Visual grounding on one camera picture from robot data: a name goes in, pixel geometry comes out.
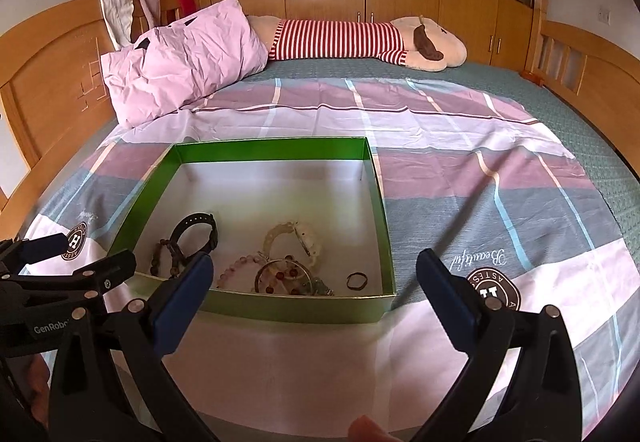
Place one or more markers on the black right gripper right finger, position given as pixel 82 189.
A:
pixel 543 400

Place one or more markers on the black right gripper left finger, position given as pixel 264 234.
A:
pixel 146 330

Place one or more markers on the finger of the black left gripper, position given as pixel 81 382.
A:
pixel 101 276
pixel 17 254

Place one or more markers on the black wrist watch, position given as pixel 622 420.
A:
pixel 194 234

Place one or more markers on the cream white wrist watch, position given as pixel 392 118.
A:
pixel 303 233

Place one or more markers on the person's left hand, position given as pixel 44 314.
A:
pixel 37 376

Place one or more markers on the person's right hand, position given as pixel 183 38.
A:
pixel 364 429

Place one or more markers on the wooden headboard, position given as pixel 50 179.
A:
pixel 53 96

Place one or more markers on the green cardboard box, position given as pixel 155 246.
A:
pixel 250 186

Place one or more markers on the green mattress cover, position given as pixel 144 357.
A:
pixel 605 166

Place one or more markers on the plaid bed sheet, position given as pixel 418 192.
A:
pixel 471 175

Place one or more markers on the wooden footboard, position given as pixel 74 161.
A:
pixel 597 78

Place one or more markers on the striped plush dog toy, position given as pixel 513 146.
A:
pixel 417 43

